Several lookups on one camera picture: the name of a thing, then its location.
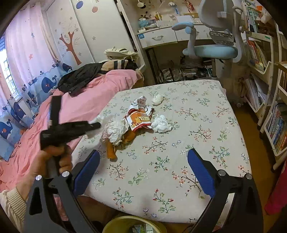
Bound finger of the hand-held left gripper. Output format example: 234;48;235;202
86;122;101;133

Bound white book rack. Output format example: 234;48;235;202
243;31;277;126

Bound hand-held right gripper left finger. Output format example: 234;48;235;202
23;150;100;233

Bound floral tablecloth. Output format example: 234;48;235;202
71;79;252;224

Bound orange wrapper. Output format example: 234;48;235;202
105;130;138;160

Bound pink duvet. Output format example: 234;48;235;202
0;69;144;191

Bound clear plastic bag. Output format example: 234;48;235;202
157;66;182;84

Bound yellow waste bin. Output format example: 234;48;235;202
102;215;168;233

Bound blue tissue pack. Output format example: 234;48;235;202
138;19;157;29

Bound window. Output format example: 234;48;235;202
0;38;21;99

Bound black jacket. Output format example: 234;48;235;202
57;63;105;96

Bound white desk with drawers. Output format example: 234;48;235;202
137;22;216;50

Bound striped pillow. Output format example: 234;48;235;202
100;59;139;72

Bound red white snack packet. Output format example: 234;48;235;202
124;103;156;132

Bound white book cart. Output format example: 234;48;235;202
264;63;287;172

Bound blue desk chair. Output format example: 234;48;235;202
171;0;245;79

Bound pink red bag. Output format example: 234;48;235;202
264;179;287;216

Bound white desk with shelves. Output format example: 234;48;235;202
121;0;202;27

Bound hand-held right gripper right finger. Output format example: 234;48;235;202
187;148;263;233

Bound beige tote bag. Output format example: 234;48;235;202
104;47;138;61

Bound large white tissue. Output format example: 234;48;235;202
151;114;172;133

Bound person's left forearm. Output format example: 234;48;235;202
0;172;38;233

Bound small white tissue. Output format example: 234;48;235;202
151;93;165;106

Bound stack of newspapers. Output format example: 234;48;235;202
181;62;214;80

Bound whale print curtain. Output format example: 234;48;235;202
0;6;75;162

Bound person's left hand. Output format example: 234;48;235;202
29;146;73;180

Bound white wardrobe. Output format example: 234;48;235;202
46;0;135;68

